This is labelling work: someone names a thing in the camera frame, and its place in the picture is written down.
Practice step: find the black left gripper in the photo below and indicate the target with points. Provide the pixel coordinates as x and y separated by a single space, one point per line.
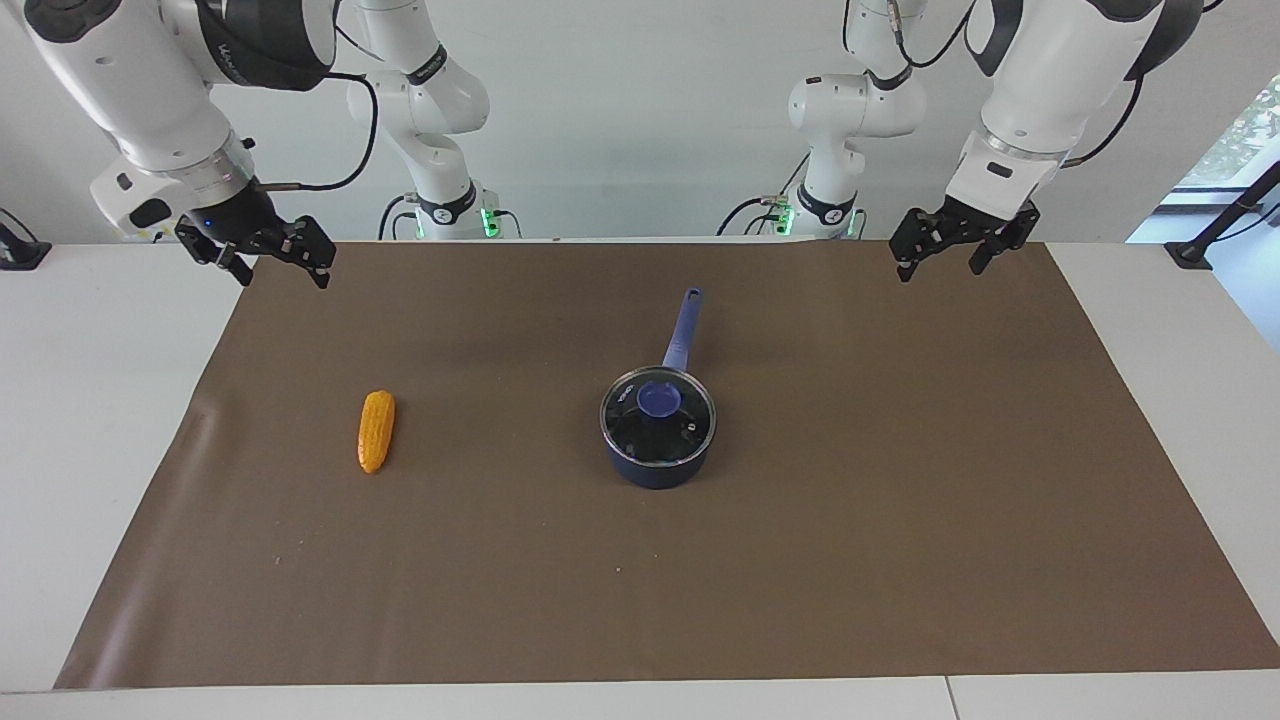
965 225

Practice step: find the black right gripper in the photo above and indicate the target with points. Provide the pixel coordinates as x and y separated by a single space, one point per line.
240 225

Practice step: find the yellow corn cob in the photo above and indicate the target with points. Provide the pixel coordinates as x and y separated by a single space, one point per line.
376 430

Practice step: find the glass lid with blue knob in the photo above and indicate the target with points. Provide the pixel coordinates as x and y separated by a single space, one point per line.
658 415

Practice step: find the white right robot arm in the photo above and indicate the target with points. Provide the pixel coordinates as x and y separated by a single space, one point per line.
120 90

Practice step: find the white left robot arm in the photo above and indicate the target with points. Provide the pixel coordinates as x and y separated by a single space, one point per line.
1050 70

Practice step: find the black table clamp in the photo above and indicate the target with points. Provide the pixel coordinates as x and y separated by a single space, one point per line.
20 252

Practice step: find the dark blue saucepan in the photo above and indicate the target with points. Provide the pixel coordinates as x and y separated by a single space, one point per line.
681 330

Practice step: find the black stand with pole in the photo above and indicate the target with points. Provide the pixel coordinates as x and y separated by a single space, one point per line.
1225 215

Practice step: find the brown table mat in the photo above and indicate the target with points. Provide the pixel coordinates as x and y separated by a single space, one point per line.
800 560

